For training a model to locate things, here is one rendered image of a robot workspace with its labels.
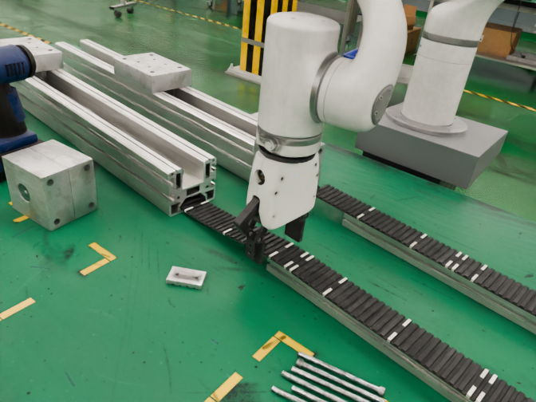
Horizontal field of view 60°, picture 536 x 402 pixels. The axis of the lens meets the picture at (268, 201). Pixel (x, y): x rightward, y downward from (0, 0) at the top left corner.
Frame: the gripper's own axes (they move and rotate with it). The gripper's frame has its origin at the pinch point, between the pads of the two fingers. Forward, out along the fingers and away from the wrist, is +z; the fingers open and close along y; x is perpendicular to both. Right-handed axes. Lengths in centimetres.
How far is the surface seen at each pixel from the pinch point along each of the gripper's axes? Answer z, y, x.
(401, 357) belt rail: 2.8, -1.8, -23.3
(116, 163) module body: 0.8, -4.9, 35.6
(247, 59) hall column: 67, 242, 253
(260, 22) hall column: 35, 244, 243
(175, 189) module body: -1.1, -3.7, 19.4
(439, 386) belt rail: 3.0, -1.9, -28.4
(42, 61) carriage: -7, 1, 76
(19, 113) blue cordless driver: -7, -16, 49
